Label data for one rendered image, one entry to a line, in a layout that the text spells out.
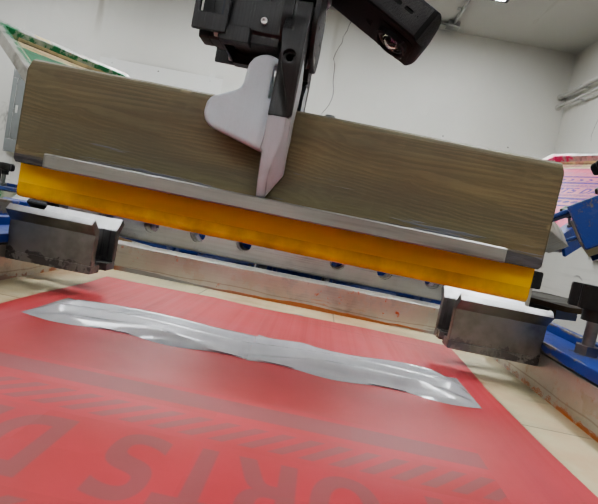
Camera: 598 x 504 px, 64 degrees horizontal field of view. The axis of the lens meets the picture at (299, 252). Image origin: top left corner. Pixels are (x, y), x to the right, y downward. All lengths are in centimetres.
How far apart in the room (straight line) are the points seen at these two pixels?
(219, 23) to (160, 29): 482
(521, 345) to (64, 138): 42
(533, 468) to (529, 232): 15
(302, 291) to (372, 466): 38
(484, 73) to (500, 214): 467
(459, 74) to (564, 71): 94
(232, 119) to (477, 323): 28
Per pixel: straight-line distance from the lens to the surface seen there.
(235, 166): 34
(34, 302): 47
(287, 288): 62
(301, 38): 32
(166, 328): 41
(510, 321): 48
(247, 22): 35
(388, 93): 478
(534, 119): 507
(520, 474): 31
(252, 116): 33
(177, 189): 34
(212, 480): 22
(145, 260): 65
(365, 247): 35
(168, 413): 27
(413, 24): 36
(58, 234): 51
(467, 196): 35
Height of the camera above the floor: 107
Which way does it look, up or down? 4 degrees down
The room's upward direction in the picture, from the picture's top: 11 degrees clockwise
